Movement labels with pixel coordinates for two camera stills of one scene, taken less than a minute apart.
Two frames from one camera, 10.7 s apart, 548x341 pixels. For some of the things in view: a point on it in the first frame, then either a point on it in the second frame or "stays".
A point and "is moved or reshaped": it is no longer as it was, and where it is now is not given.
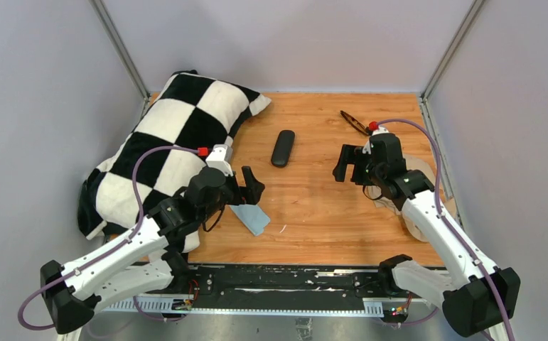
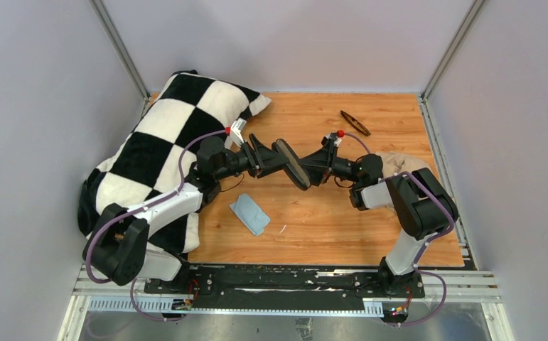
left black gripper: [248, 194] to [268, 162]
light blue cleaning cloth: [253, 217] stays
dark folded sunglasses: [355, 123] stays
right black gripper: [348, 155] to [325, 158]
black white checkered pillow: [191, 111] stays
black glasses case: [282, 148] is moved or reshaped
